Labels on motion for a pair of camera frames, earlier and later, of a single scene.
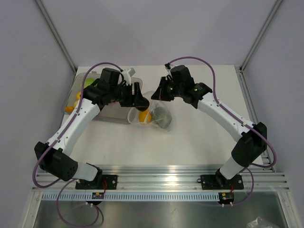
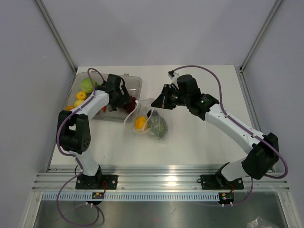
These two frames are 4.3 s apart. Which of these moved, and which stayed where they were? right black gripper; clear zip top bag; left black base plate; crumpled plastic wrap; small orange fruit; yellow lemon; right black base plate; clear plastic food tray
Moved: yellow lemon; clear zip top bag; right black gripper
Stayed: left black base plate; right black base plate; small orange fruit; crumpled plastic wrap; clear plastic food tray
